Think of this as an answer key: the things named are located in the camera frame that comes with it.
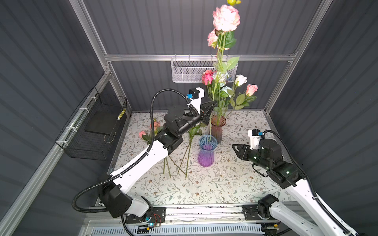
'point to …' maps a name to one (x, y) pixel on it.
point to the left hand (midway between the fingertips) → (216, 100)
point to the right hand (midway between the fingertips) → (236, 147)
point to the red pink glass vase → (217, 121)
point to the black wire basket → (87, 134)
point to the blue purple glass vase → (206, 143)
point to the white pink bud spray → (195, 130)
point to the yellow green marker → (121, 114)
